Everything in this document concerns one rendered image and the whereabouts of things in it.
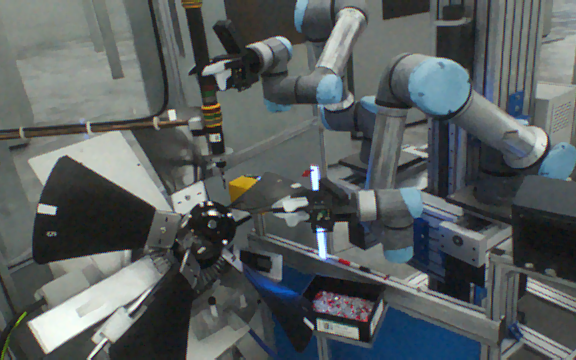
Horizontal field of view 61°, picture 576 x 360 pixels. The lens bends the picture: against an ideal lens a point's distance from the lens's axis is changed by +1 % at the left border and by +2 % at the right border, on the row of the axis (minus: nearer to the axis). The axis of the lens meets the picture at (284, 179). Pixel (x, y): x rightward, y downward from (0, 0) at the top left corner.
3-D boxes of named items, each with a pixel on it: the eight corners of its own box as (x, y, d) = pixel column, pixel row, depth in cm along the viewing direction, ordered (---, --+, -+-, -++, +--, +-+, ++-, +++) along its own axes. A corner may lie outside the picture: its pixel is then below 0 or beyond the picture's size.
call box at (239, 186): (231, 209, 174) (227, 182, 170) (251, 198, 181) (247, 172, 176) (263, 219, 164) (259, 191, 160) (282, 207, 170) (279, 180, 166)
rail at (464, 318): (249, 251, 182) (246, 233, 179) (256, 246, 185) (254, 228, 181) (497, 349, 125) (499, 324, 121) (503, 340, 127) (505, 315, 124)
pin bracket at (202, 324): (188, 320, 126) (201, 311, 119) (205, 311, 130) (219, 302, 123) (198, 341, 125) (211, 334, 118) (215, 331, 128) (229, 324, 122)
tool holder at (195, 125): (193, 164, 112) (185, 123, 108) (201, 153, 119) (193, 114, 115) (231, 161, 111) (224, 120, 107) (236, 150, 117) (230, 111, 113)
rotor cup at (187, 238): (185, 282, 114) (206, 265, 104) (152, 232, 115) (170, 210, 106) (230, 253, 123) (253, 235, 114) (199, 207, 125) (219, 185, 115)
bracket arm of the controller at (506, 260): (487, 263, 118) (488, 252, 116) (492, 257, 120) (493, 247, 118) (605, 297, 102) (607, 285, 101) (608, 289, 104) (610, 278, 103)
